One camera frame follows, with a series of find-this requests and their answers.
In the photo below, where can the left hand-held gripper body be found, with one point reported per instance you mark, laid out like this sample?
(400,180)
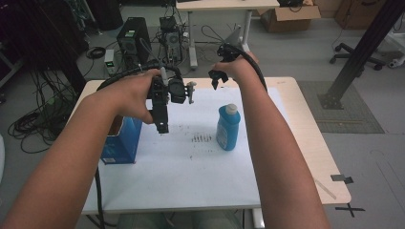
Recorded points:
(176,90)

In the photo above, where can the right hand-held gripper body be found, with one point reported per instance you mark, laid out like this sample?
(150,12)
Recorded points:
(230,47)

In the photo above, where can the blue cardboard box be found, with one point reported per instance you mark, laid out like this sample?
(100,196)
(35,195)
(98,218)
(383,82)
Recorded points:
(122,143)

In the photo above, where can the blue bottle with white cap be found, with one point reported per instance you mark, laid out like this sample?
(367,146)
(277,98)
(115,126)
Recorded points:
(228,129)

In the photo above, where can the person's right hand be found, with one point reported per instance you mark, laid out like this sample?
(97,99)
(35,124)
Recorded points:
(237,70)

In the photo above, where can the person's left hand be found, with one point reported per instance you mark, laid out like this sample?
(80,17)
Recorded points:
(130,95)

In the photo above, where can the white-legged background table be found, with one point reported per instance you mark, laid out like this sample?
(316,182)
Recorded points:
(223,4)

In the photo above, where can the open computer case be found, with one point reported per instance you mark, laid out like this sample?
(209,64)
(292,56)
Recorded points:
(172,39)

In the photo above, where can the open cardboard box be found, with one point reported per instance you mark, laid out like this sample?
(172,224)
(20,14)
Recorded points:
(288,20)

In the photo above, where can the white table mat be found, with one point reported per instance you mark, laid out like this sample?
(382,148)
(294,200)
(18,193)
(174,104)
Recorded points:
(191,178)

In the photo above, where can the black computer tower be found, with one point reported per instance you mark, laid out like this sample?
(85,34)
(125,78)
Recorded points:
(132,38)

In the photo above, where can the small grey device green light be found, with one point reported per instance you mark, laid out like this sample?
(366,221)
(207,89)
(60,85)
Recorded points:
(109,62)

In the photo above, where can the light wooden table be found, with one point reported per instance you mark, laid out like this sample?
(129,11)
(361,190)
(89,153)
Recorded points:
(312,133)

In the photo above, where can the black office chair base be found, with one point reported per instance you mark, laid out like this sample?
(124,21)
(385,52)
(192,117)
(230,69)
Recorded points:
(358,57)

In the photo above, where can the black metal beam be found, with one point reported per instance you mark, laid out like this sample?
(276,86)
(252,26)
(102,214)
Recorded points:
(359,54)

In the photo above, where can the closed cardboard box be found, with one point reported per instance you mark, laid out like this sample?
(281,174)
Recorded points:
(356,14)

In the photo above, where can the grey floor mat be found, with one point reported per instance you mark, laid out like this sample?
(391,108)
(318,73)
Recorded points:
(350,114)

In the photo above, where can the dark curtain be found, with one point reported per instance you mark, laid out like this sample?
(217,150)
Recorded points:
(38,31)

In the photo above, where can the clear plastic strip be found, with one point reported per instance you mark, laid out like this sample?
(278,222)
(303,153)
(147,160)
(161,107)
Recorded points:
(324,189)

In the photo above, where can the black tape piece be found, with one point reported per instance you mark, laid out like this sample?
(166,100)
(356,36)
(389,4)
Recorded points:
(340,178)

